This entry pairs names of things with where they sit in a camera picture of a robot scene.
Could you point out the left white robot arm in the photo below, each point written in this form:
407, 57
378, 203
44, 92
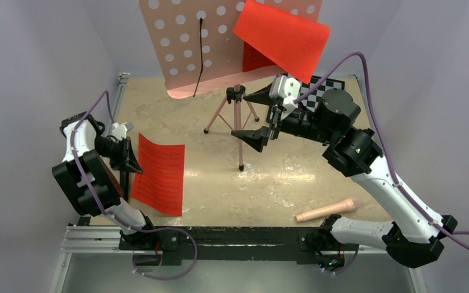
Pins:
86, 175

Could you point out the black microphone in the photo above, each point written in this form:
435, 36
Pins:
125, 184

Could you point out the black white checkerboard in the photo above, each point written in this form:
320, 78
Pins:
312, 101

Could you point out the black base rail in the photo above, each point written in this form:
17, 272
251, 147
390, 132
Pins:
302, 245

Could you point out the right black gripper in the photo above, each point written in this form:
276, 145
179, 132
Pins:
263, 97

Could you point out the pink tripod music stand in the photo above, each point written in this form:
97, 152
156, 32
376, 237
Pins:
198, 52

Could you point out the aluminium table frame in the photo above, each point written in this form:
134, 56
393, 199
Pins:
239, 205

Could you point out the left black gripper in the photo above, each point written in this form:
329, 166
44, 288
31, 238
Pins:
126, 159

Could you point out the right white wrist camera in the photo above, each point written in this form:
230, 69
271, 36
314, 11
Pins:
287, 90

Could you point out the red sheet music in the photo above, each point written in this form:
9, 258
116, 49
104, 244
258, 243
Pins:
161, 183
275, 37

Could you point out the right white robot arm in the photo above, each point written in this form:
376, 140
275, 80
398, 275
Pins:
413, 236

